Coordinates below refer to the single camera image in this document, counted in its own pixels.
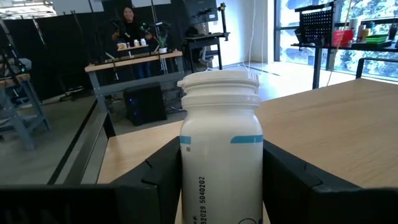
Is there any person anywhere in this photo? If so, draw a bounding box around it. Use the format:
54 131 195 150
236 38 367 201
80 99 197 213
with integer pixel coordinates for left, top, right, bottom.
111 5 154 79

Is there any small plant white pot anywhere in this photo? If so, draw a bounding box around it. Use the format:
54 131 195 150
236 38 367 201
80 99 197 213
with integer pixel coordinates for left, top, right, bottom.
155 32 170 54

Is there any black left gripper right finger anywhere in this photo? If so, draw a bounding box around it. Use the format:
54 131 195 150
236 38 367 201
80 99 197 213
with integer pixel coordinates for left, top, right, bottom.
262 139 398 224

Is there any white medicine bottle blue label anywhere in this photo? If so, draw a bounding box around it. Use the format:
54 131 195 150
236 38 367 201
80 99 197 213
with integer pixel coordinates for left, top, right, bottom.
177 70 264 224

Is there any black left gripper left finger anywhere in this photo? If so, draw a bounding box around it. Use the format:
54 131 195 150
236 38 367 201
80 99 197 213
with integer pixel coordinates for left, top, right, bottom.
0 136 183 224

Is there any grey metal workbench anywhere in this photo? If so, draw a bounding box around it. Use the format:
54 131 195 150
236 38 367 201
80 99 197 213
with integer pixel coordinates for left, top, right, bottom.
0 57 52 152

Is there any black side table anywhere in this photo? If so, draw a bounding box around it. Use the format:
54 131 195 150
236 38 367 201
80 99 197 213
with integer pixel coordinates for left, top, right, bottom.
290 40 398 90

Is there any black computer tower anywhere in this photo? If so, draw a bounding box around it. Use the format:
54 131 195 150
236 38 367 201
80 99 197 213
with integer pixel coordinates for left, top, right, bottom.
123 82 167 127

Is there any green tray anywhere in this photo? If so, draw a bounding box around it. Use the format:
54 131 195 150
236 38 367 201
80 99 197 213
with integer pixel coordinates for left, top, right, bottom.
365 34 389 44

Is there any wooden background workbench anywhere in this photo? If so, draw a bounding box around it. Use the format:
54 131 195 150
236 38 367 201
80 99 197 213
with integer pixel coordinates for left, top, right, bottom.
84 49 187 110

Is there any black aluminium table frame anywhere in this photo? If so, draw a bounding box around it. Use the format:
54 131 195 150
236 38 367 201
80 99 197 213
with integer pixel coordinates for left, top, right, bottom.
46 99 116 185

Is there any red bin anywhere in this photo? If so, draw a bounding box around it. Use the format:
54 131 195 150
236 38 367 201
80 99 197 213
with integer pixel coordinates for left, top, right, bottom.
333 29 354 47

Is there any black pegboard rack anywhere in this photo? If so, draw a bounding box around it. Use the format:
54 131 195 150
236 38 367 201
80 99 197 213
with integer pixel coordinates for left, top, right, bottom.
294 1 338 48

